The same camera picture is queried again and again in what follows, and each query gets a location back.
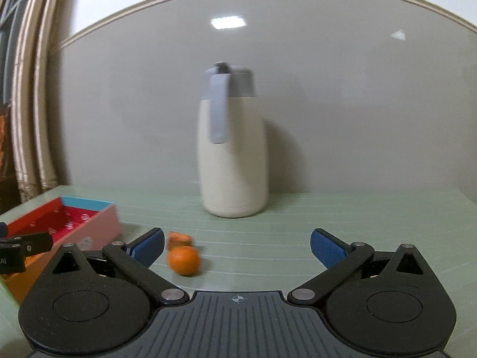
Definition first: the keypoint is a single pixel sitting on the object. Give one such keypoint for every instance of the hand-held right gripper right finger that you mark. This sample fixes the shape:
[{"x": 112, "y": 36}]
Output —
[{"x": 328, "y": 248}]

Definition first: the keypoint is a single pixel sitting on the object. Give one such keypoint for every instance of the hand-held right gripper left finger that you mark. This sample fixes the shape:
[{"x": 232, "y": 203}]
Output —
[{"x": 149, "y": 248}]

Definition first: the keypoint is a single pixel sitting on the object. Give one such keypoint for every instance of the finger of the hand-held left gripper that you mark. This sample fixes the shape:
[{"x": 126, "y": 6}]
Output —
[
  {"x": 35, "y": 243},
  {"x": 2, "y": 228}
]

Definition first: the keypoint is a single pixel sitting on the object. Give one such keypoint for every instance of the brown fruit with orange top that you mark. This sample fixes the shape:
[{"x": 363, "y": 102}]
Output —
[{"x": 179, "y": 238}]

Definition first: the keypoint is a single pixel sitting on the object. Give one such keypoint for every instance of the small orange tangerine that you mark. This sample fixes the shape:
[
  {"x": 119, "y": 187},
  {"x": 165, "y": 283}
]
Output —
[{"x": 183, "y": 261}]

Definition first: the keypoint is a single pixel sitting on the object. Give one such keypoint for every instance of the colourful cardboard box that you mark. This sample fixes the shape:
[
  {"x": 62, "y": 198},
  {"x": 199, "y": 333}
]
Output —
[{"x": 93, "y": 223}]

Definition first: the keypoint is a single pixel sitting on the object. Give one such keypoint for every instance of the green grid tablecloth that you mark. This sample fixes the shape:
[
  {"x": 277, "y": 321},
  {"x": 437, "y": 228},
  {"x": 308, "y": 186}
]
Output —
[{"x": 261, "y": 238}]

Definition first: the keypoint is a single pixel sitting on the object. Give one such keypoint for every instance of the wooden chair orange woven back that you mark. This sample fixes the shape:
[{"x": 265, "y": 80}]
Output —
[{"x": 3, "y": 145}]

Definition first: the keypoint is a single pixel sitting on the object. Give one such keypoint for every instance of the white thermos jug grey lid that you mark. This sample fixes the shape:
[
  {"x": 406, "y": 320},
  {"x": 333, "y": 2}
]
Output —
[{"x": 233, "y": 156}]

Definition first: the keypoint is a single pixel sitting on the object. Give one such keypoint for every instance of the beige striped curtain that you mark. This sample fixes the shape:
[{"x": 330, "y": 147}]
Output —
[{"x": 33, "y": 100}]

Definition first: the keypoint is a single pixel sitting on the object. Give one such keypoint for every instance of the dark window frame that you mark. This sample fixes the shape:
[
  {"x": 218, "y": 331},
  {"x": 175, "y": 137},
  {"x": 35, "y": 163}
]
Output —
[{"x": 13, "y": 37}]

